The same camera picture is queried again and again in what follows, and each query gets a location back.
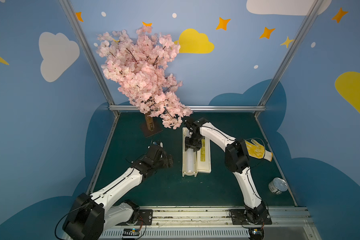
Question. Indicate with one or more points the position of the yellow white work glove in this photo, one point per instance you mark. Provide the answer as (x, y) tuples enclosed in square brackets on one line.
[(258, 151)]

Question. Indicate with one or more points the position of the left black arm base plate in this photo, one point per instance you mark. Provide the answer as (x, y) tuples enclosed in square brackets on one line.
[(143, 216)]

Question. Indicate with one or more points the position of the white plastic wrap roll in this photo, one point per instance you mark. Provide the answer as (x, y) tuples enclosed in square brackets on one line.
[(189, 163)]

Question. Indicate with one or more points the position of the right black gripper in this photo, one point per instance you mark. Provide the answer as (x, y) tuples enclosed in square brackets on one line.
[(193, 144)]

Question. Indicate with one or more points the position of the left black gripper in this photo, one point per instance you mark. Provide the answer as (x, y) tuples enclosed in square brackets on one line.
[(167, 160)]

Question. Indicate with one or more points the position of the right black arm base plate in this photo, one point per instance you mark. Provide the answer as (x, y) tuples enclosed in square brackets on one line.
[(250, 217)]

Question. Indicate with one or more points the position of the cream plastic wrap dispenser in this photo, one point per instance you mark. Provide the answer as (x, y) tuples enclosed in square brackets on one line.
[(202, 157)]

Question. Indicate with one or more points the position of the silver tin can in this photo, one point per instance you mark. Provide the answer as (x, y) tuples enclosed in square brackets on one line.
[(278, 186)]

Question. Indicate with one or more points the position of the small green circuit board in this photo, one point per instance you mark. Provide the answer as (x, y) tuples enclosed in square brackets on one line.
[(130, 233)]

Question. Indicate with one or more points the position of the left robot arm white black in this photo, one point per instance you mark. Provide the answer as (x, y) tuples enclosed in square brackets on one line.
[(91, 214)]

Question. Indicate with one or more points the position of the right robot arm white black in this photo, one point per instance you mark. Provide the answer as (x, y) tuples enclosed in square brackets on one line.
[(238, 153)]

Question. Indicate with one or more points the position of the aluminium front rail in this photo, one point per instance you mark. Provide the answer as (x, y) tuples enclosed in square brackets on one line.
[(197, 223)]

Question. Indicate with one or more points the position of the pink cherry blossom tree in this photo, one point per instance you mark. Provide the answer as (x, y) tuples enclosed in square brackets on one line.
[(139, 67)]

